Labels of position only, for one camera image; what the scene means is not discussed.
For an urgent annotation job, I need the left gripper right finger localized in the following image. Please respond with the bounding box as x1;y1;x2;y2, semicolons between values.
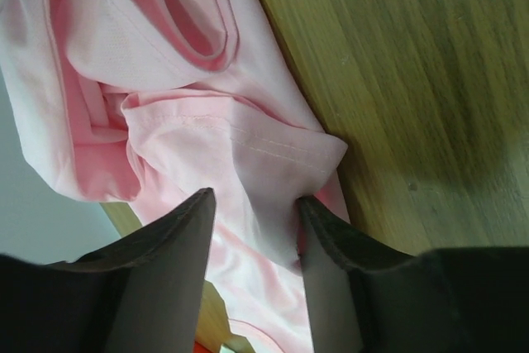
298;197;528;352

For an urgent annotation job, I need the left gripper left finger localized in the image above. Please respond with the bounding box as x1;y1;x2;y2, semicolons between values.
1;188;216;352

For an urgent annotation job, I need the red plastic bin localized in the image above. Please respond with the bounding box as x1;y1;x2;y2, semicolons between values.
193;341;222;353

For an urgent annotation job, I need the pink t shirt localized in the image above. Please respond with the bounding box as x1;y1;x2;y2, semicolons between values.
1;0;347;352

